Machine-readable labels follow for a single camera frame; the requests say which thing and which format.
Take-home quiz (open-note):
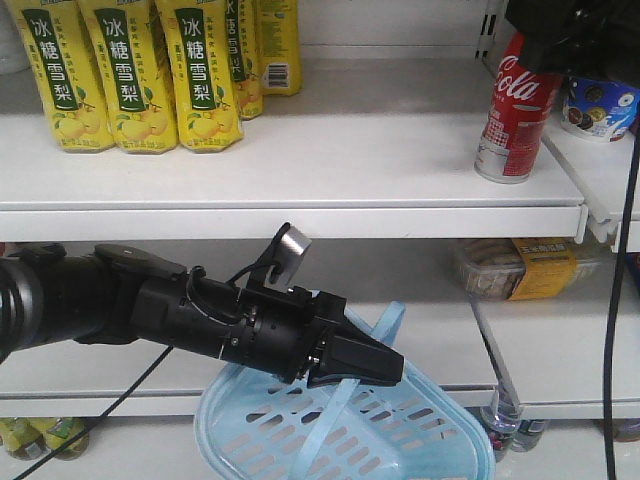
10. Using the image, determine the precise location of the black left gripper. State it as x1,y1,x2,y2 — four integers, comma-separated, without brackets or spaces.
132,278,404,388

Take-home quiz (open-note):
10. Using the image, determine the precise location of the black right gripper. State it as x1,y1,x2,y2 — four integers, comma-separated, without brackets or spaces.
505,0,639,83

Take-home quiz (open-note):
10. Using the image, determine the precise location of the red coca cola bottle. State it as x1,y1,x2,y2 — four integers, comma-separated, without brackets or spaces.
474,33,563,184

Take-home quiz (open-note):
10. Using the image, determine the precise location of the light blue plastic basket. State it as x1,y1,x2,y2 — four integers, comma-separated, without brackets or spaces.
193,299,496,480

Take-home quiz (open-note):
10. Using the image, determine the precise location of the blue cookie cup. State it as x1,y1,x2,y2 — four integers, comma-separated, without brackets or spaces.
561,77,639,143

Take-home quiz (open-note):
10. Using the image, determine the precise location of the clear cookie box yellow band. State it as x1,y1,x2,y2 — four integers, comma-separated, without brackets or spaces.
452,237,604,300

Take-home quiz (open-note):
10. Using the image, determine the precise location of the white metal shelving unit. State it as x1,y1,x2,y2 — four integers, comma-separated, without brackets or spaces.
1,1,633,406

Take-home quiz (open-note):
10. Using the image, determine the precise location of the yellow pear drink carton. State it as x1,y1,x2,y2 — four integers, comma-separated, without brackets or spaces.
225,0,264,120
78,0,178,154
257,0,303,96
6,1,115,153
155,0,244,153

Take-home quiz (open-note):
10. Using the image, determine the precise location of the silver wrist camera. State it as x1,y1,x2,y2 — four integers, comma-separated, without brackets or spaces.
263,222,312,290

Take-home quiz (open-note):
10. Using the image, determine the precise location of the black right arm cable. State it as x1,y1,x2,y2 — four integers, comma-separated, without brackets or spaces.
602,144,640,480

